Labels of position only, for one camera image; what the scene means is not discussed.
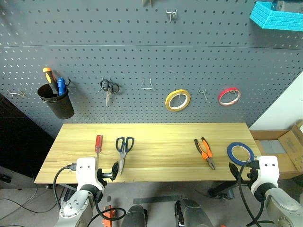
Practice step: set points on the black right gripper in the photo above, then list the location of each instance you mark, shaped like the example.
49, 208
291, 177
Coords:
251, 177

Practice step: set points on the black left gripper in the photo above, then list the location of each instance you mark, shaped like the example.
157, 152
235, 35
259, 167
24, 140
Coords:
101, 176

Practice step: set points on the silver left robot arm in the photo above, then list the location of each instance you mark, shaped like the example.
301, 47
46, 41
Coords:
75, 208

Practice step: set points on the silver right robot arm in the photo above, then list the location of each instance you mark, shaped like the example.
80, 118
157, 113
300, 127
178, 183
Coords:
281, 208

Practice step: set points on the blue tape roll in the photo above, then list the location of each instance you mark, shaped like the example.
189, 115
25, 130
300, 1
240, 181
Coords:
229, 151

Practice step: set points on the black table foot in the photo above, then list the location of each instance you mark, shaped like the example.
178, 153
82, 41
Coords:
221, 189

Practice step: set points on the orange black pliers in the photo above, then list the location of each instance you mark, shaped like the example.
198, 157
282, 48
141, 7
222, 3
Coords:
205, 153

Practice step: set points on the orange black object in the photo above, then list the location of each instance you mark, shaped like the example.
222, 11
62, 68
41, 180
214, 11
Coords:
109, 214

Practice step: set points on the grey foam pad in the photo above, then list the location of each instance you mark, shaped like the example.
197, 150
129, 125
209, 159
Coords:
272, 146

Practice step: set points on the dark rounded shape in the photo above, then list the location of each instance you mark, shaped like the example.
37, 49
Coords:
135, 216
193, 214

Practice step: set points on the brown cardboard box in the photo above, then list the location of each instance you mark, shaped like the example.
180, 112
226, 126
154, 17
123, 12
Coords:
290, 147

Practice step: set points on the silver pegboard hook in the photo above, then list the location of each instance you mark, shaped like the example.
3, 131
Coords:
181, 99
236, 94
171, 13
17, 93
205, 95

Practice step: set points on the red tape roll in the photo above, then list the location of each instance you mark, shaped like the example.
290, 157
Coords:
222, 94

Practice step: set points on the black metal cup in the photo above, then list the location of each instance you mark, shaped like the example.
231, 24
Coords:
60, 106

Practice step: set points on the yellow tape roll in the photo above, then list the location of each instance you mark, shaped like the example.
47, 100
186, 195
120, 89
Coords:
168, 104

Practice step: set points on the dark cabinet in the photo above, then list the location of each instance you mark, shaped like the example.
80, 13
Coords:
21, 142

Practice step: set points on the black pegboard hook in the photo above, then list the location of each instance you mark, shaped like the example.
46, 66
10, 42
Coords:
68, 82

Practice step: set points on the grey metal pegboard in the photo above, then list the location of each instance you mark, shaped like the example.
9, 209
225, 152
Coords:
132, 52

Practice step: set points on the turquoise plastic bin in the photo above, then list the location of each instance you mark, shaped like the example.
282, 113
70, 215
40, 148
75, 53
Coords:
277, 20

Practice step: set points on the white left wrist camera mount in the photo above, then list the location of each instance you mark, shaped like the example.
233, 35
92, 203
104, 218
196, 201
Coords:
86, 173

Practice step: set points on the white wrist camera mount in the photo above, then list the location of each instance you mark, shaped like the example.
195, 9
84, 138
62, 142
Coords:
267, 173
86, 173

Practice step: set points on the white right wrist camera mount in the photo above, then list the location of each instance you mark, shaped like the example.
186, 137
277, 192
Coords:
267, 173

